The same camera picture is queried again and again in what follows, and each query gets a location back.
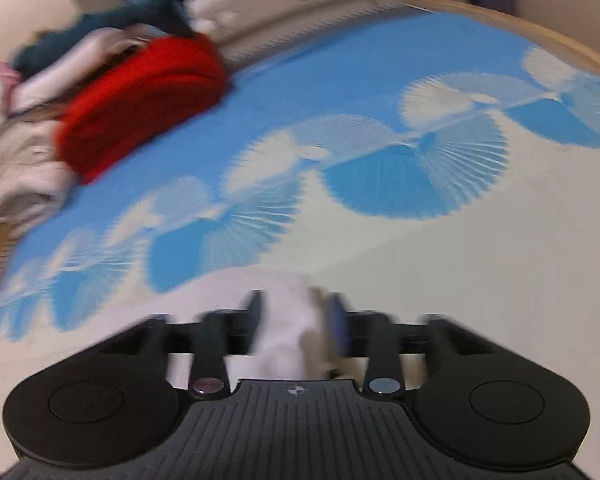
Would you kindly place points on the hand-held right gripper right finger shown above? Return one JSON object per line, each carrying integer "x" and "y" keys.
{"x": 337, "y": 325}

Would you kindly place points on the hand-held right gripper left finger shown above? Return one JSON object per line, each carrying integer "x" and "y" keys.
{"x": 254, "y": 320}

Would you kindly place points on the white striped hooded garment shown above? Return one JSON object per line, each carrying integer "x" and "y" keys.
{"x": 280, "y": 320}

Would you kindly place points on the pile of pale clothes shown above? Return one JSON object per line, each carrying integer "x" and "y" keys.
{"x": 55, "y": 80}

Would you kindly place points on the blue white printed blanket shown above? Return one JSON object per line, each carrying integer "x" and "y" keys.
{"x": 380, "y": 185}

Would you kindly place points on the red knitted cloth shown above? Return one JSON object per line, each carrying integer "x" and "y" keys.
{"x": 140, "y": 105}

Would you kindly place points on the cream folded blanket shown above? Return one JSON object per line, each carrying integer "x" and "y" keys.
{"x": 20, "y": 180}

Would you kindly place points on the grey ledge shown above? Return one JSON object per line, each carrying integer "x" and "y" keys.
{"x": 305, "y": 15}

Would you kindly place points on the white cloth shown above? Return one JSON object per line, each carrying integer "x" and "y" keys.
{"x": 212, "y": 10}

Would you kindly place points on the teal cloth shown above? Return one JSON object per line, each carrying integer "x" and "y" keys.
{"x": 105, "y": 30}

